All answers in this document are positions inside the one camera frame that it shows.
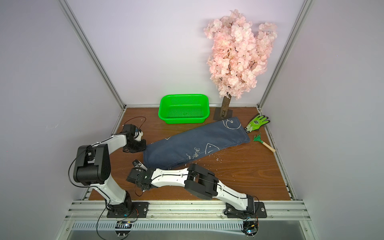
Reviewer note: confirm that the green plastic basket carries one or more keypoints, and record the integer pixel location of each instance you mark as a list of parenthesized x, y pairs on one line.
[(184, 109)]

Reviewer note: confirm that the aluminium front rail frame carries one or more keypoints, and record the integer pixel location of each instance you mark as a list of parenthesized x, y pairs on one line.
[(198, 210)]

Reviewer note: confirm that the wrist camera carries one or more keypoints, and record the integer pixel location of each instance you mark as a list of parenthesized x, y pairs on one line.
[(138, 165), (138, 135)]

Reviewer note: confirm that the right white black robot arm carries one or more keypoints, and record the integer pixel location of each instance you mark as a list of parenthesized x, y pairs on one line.
[(199, 182)]

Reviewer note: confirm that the green work glove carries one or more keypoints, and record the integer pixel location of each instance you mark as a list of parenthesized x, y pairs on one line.
[(256, 123)]

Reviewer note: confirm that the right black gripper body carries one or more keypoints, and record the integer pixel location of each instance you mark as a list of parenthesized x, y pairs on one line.
[(139, 171)]

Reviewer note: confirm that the green hand rake wooden handle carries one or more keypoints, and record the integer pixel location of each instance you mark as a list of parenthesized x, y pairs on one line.
[(258, 139)]

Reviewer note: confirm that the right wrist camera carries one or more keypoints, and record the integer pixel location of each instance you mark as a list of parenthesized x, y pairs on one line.
[(138, 165)]

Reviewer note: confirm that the left controller board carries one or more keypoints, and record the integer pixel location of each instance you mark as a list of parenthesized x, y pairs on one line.
[(123, 228)]

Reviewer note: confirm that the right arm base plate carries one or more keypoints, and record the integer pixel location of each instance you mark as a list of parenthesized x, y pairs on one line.
[(257, 211)]

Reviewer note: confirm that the right controller board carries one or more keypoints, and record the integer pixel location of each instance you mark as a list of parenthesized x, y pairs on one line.
[(250, 228)]

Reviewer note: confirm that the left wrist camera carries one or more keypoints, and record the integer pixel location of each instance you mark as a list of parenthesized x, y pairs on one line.
[(138, 135)]

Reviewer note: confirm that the dark blue printed pillowcase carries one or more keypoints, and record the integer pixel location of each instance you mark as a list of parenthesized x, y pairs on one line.
[(195, 144)]

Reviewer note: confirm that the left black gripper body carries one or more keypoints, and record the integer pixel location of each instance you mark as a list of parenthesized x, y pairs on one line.
[(138, 146)]

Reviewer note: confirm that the controller board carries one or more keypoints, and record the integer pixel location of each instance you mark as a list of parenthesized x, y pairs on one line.
[(123, 228), (250, 228)]

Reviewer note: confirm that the pink artificial blossom tree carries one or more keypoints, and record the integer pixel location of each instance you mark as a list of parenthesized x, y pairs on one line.
[(238, 56)]

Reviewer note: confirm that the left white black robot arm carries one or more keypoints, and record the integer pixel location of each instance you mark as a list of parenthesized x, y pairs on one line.
[(92, 167)]

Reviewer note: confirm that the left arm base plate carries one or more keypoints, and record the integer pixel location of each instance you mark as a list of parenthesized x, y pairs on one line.
[(133, 210)]

